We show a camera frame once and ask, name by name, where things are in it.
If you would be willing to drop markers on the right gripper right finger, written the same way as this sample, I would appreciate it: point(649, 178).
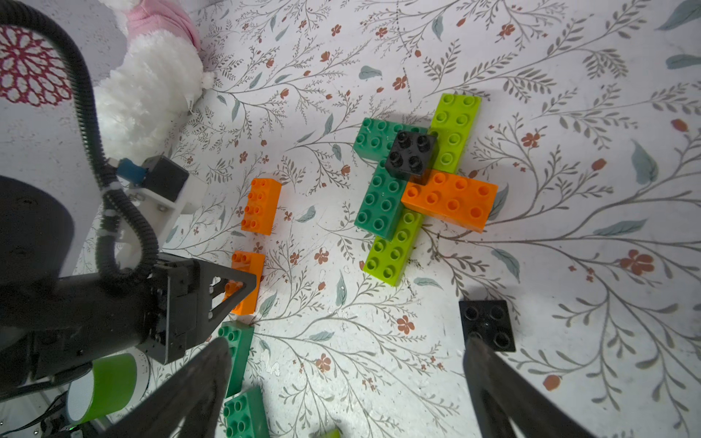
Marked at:
point(503, 399)

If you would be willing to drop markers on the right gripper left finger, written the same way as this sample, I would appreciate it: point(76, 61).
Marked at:
point(192, 398)

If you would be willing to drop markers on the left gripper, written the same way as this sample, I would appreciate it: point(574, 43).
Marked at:
point(192, 298)

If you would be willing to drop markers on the dark green lego brick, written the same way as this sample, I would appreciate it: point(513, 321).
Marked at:
point(381, 209)
point(245, 415)
point(239, 338)
point(376, 137)

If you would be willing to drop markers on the black small lego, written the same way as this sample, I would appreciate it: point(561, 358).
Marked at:
point(489, 321)
point(412, 157)

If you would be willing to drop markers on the dark green lego brick top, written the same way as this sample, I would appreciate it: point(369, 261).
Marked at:
point(381, 209)

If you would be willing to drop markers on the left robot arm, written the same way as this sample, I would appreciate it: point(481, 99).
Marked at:
point(54, 327)

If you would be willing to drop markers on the green tape roll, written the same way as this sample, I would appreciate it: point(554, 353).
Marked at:
point(112, 384)

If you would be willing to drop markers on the white plush bunny pink shirt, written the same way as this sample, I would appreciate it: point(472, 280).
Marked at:
point(160, 79)

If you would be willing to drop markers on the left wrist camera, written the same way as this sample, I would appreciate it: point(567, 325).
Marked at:
point(162, 191)

